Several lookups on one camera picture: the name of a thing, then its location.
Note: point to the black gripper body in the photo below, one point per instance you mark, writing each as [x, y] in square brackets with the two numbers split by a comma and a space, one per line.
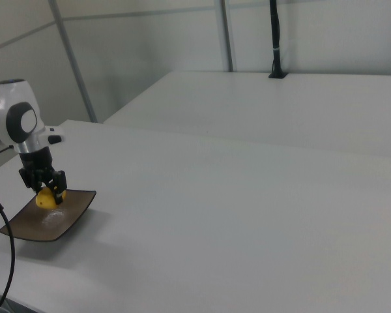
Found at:
[39, 163]

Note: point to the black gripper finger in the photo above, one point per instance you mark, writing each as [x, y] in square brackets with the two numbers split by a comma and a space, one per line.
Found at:
[59, 184]
[31, 181]

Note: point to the yellow lemon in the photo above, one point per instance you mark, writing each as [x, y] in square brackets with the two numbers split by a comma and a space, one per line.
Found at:
[45, 199]

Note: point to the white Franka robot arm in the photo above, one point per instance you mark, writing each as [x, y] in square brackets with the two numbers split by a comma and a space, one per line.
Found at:
[18, 124]

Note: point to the brown square ceramic plate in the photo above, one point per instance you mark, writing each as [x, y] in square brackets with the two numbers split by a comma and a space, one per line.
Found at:
[62, 218]

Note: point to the black pole with base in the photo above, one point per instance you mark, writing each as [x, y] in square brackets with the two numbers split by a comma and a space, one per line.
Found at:
[275, 36]

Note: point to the grey metal frame post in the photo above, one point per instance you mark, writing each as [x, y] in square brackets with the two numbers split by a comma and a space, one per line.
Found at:
[75, 65]
[228, 36]

